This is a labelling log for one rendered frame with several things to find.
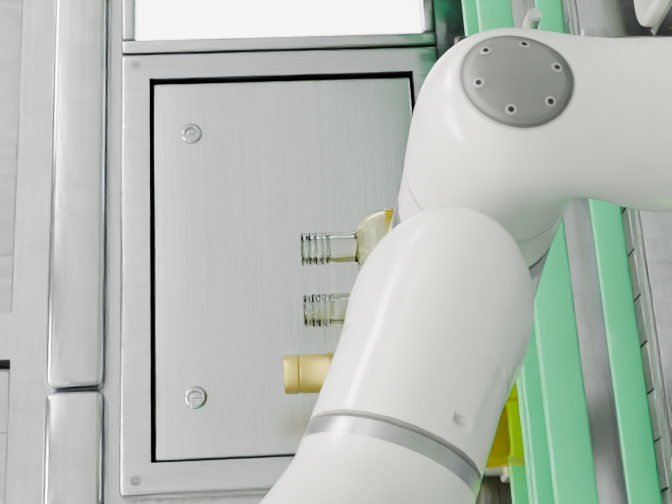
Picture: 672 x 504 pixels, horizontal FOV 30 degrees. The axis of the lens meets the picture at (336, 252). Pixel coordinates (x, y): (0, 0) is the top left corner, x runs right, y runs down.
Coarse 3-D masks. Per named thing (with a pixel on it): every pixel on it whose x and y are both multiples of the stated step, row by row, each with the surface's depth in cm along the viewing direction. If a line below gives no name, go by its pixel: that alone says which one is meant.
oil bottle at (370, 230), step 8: (392, 208) 113; (368, 216) 113; (376, 216) 112; (384, 216) 112; (392, 216) 112; (360, 224) 113; (368, 224) 112; (376, 224) 112; (384, 224) 112; (360, 232) 112; (368, 232) 112; (376, 232) 112; (384, 232) 112; (360, 240) 112; (368, 240) 112; (376, 240) 111; (360, 248) 112; (368, 248) 111; (360, 256) 112; (360, 264) 112
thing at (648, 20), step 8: (640, 0) 110; (648, 0) 110; (656, 0) 104; (664, 0) 104; (640, 8) 109; (648, 8) 109; (656, 8) 105; (664, 8) 105; (640, 16) 109; (648, 16) 107; (656, 16) 106; (648, 24) 107
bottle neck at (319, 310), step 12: (312, 300) 111; (324, 300) 111; (336, 300) 111; (348, 300) 111; (312, 312) 110; (324, 312) 110; (336, 312) 110; (312, 324) 111; (324, 324) 111; (336, 324) 111
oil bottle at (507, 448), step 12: (516, 396) 107; (504, 408) 107; (516, 408) 107; (504, 420) 106; (516, 420) 106; (504, 432) 106; (516, 432) 106; (492, 444) 106; (504, 444) 106; (516, 444) 106; (492, 456) 106; (504, 456) 106; (516, 456) 106
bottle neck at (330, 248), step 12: (300, 240) 114; (312, 240) 113; (324, 240) 113; (336, 240) 113; (348, 240) 113; (300, 252) 115; (312, 252) 112; (324, 252) 112; (336, 252) 112; (348, 252) 113; (312, 264) 113; (324, 264) 113
